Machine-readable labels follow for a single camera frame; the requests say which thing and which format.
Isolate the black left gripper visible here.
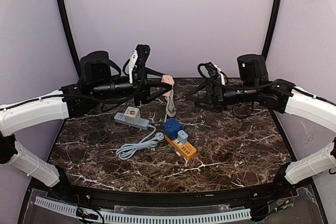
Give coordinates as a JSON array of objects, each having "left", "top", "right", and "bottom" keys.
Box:
[{"left": 91, "top": 67, "right": 172, "bottom": 106}]

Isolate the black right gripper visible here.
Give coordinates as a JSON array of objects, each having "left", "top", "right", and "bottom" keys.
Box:
[{"left": 186, "top": 78, "right": 260, "bottom": 113}]

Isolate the pink charger plug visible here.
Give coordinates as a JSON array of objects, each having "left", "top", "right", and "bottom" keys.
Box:
[{"left": 161, "top": 74, "right": 175, "bottom": 97}]

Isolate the white cube socket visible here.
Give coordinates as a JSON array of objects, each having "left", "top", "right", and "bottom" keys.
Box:
[{"left": 124, "top": 106, "right": 141, "bottom": 125}]

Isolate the grey-blue power strip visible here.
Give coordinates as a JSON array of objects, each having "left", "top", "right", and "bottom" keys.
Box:
[{"left": 114, "top": 112, "right": 150, "bottom": 130}]

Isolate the light blue charger plug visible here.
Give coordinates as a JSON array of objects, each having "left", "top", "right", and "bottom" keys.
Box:
[{"left": 177, "top": 130, "right": 188, "bottom": 145}]

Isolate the dark blue cube socket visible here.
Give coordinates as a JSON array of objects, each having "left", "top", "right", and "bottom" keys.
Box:
[{"left": 163, "top": 118, "right": 183, "bottom": 140}]

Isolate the orange power strip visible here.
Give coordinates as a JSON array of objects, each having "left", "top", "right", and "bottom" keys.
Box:
[{"left": 164, "top": 135, "right": 197, "bottom": 160}]

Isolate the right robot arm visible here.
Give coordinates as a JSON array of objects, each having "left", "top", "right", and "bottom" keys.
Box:
[{"left": 187, "top": 78, "right": 335, "bottom": 200}]

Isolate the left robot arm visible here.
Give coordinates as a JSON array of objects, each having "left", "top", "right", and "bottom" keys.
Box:
[{"left": 1, "top": 69, "right": 172, "bottom": 201}]

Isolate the white power strip cable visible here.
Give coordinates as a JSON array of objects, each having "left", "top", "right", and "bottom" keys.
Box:
[{"left": 164, "top": 89, "right": 177, "bottom": 123}]

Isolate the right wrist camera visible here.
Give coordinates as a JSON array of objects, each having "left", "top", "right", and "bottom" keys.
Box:
[{"left": 237, "top": 54, "right": 269, "bottom": 87}]

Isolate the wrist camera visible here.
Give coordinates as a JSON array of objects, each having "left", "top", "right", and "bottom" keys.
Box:
[
  {"left": 78, "top": 50, "right": 121, "bottom": 85},
  {"left": 237, "top": 54, "right": 269, "bottom": 87}
]

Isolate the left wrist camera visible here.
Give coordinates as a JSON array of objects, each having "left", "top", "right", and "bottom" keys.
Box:
[{"left": 78, "top": 50, "right": 121, "bottom": 85}]

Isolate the grey-blue coiled cable with plug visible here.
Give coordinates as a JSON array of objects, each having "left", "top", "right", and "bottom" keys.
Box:
[{"left": 115, "top": 125, "right": 165, "bottom": 160}]

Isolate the light blue slotted cable duct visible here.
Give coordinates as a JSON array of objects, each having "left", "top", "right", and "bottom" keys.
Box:
[{"left": 34, "top": 196, "right": 251, "bottom": 223}]

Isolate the black front table rail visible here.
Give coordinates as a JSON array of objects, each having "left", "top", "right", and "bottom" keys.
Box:
[{"left": 72, "top": 183, "right": 297, "bottom": 209}]

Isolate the black left frame post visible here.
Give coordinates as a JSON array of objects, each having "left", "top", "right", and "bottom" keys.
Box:
[{"left": 56, "top": 0, "right": 81, "bottom": 76}]

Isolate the black frame post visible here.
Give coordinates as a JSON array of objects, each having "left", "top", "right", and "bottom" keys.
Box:
[
  {"left": 261, "top": 0, "right": 281, "bottom": 60},
  {"left": 56, "top": 0, "right": 81, "bottom": 76}
]

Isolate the black right frame post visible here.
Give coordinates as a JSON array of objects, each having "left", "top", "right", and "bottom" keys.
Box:
[{"left": 261, "top": 0, "right": 281, "bottom": 60}]

